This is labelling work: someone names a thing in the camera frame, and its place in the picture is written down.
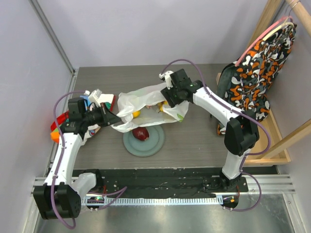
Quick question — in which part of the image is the colourful rainbow cartoon cloth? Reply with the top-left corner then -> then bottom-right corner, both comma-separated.
50,94 -> 115,144

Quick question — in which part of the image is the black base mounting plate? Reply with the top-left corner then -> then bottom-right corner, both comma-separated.
75,167 -> 248,198

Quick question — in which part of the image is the wooden clothes rack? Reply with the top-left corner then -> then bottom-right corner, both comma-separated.
246,0 -> 311,166

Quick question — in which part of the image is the red fake apple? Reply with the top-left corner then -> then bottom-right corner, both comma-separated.
132,127 -> 149,141

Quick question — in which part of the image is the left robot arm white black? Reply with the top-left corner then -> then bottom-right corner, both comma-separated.
33,97 -> 121,220

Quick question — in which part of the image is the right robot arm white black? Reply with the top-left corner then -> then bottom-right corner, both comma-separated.
159,69 -> 259,192

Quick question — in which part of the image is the orange black patterned garment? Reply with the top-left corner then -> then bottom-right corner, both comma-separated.
216,24 -> 297,122

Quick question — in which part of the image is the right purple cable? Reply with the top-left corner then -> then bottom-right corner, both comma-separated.
161,58 -> 272,212

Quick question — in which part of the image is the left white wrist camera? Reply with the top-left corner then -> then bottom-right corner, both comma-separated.
84,89 -> 102,107

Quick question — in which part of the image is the yellow fake fruit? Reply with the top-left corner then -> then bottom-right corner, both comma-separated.
157,100 -> 169,113

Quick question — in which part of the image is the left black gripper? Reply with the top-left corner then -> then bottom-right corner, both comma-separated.
82,102 -> 121,128

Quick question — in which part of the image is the grey-blue round plate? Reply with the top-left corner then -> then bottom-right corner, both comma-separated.
123,125 -> 165,157

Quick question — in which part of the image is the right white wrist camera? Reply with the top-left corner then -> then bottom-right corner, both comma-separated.
159,71 -> 173,89

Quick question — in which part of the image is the pink clothes hanger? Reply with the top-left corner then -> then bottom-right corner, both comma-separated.
235,16 -> 293,67

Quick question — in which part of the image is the white plastic bag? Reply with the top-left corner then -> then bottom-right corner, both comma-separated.
112,83 -> 189,133

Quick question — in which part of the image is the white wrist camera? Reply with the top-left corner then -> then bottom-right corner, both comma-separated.
159,71 -> 173,89
84,89 -> 102,107

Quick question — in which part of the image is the cream clothes hanger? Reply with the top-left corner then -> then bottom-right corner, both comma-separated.
263,21 -> 294,41

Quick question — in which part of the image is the white slotted cable duct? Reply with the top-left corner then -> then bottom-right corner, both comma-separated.
81,196 -> 223,206

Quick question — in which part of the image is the yellow fake lemon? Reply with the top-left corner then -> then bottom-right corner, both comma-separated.
132,110 -> 140,118

